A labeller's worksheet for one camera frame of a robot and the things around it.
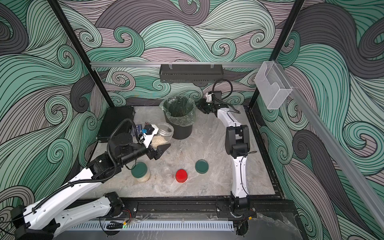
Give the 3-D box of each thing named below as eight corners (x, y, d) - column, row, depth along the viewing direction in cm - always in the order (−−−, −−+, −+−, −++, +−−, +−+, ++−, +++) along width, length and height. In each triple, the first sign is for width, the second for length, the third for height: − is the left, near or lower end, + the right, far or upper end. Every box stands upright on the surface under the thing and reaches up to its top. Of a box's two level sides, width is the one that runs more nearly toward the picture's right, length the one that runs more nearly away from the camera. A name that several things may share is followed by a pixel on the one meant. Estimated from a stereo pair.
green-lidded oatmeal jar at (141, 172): (136, 182, 84) (130, 175, 75) (138, 170, 89) (133, 162, 80) (149, 182, 84) (144, 175, 75) (151, 170, 89) (147, 162, 80)
